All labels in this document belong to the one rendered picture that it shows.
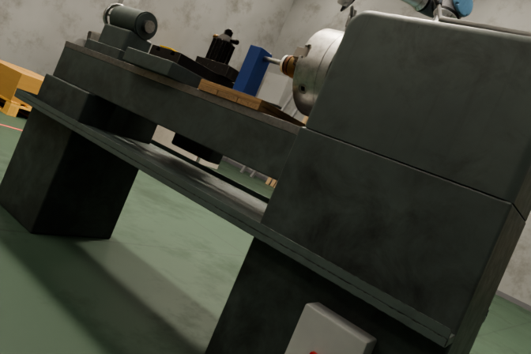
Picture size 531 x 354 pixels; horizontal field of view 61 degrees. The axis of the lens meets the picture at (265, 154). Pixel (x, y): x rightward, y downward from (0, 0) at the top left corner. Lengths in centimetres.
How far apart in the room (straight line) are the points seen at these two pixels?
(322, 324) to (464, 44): 78
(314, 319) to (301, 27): 1105
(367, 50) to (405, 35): 11
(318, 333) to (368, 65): 73
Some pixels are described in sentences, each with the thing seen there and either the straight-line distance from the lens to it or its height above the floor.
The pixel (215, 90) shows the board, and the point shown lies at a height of 88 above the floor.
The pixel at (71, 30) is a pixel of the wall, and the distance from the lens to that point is 918.
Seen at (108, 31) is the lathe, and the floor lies 99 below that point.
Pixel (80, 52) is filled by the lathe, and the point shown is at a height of 84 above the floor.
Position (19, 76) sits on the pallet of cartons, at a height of 43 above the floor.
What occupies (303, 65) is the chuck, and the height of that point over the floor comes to 105.
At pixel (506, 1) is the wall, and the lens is 1013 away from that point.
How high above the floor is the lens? 76
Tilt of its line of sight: 1 degrees down
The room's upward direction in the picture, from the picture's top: 23 degrees clockwise
